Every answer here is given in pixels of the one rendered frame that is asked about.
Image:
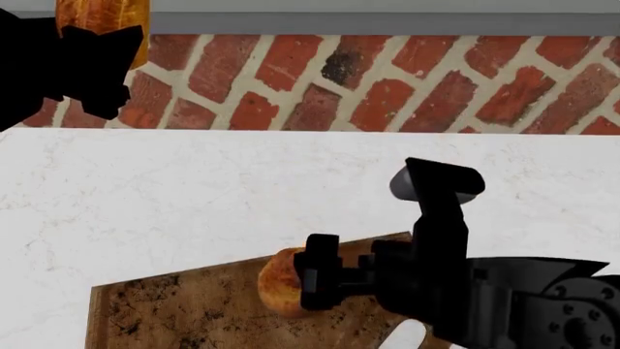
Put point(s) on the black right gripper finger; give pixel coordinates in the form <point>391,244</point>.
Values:
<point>317,272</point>

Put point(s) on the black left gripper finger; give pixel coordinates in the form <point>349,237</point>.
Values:
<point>118,45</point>
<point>104,103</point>

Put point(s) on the golden brown baguette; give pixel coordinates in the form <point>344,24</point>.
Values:
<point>99,16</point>

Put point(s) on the round golden bread roll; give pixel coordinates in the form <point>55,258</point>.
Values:
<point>278,283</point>

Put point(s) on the brown wooden cutting board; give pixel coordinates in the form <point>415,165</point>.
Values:
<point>194,309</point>

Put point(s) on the white rounded object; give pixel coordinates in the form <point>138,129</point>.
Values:
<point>404,336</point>

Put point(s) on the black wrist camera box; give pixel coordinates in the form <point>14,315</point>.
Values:
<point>436,181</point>

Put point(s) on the grey wall ledge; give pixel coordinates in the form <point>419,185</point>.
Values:
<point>387,23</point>

